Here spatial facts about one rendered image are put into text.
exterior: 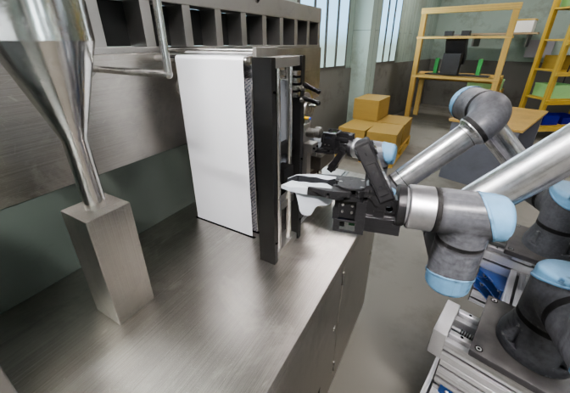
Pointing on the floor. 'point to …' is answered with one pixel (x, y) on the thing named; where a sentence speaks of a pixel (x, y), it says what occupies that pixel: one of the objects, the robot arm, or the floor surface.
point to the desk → (471, 170)
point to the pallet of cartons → (378, 122)
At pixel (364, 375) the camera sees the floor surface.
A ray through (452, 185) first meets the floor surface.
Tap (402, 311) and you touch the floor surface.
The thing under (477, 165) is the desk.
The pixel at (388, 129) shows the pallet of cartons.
